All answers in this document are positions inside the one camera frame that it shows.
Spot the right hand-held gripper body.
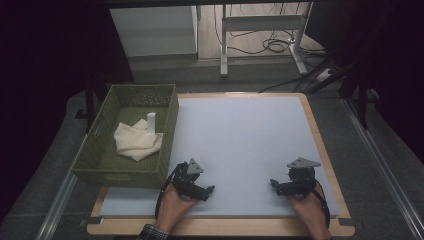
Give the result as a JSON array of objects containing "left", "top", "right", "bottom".
[{"left": 286, "top": 157, "right": 323, "bottom": 198}]

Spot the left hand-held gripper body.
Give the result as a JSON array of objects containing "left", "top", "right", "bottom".
[{"left": 171, "top": 158, "right": 205, "bottom": 201}]

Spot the cream printed cloth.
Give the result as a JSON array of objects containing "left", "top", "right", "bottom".
[{"left": 113, "top": 112, "right": 164, "bottom": 163}]

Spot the green woven basket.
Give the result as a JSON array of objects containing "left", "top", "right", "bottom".
[{"left": 71, "top": 83, "right": 180, "bottom": 190}]

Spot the person's right hand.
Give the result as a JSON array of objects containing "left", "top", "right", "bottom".
[{"left": 287, "top": 184, "right": 332, "bottom": 235}]

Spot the person's left hand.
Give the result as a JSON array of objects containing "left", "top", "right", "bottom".
[{"left": 155, "top": 184, "right": 200, "bottom": 233}]

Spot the black tripod stand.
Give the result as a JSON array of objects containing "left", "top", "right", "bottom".
[{"left": 305, "top": 55, "right": 379, "bottom": 131}]

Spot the white power strip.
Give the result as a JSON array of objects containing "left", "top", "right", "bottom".
[{"left": 314, "top": 67, "right": 335, "bottom": 83}]

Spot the dark metal stand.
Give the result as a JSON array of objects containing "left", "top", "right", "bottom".
[{"left": 74, "top": 78, "right": 102, "bottom": 135}]

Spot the white cabinet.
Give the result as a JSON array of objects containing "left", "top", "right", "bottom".
[{"left": 109, "top": 5, "right": 199, "bottom": 58}]

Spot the dark curtain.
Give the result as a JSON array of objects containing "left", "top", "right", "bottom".
[
  {"left": 0, "top": 0, "right": 135, "bottom": 221},
  {"left": 304, "top": 0, "right": 424, "bottom": 164}
]

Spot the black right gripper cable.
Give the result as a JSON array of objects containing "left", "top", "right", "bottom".
[{"left": 312, "top": 179, "right": 332, "bottom": 230}]

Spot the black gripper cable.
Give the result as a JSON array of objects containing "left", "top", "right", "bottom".
[
  {"left": 154, "top": 163, "right": 184, "bottom": 220},
  {"left": 312, "top": 179, "right": 332, "bottom": 230}
]

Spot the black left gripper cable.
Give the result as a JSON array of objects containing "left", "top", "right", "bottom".
[{"left": 154, "top": 163, "right": 184, "bottom": 220}]

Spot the metal floor rail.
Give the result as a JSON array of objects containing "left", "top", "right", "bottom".
[
  {"left": 34, "top": 123, "right": 101, "bottom": 240},
  {"left": 342, "top": 97, "right": 424, "bottom": 240}
]

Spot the black floor cable bundle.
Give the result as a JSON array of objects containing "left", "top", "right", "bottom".
[{"left": 213, "top": 3, "right": 327, "bottom": 58}]

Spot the white desk frame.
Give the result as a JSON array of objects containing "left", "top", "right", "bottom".
[{"left": 219, "top": 2, "right": 313, "bottom": 79}]

